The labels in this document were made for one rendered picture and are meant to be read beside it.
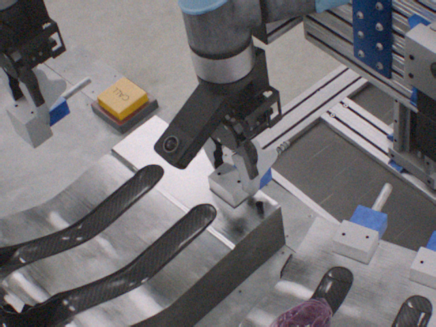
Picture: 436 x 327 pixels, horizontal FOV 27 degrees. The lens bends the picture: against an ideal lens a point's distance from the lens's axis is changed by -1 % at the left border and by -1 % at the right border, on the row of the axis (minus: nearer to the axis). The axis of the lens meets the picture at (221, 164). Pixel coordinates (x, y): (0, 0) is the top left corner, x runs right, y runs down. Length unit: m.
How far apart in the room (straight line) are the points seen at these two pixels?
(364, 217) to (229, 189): 0.18
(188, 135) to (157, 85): 1.61
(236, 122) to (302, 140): 1.09
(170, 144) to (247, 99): 0.12
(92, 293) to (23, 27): 0.36
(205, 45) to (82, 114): 0.53
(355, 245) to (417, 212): 0.88
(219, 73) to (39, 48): 0.31
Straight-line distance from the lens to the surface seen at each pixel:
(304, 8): 1.01
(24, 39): 1.23
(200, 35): 1.01
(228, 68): 1.04
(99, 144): 1.46
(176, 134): 1.09
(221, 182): 1.21
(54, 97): 1.29
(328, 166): 2.13
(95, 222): 1.26
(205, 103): 1.09
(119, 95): 1.47
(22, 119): 1.31
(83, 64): 1.60
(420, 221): 2.04
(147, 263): 1.20
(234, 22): 1.00
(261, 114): 1.14
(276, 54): 2.72
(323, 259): 1.20
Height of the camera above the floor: 1.85
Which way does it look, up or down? 49 degrees down
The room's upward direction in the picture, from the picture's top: 12 degrees counter-clockwise
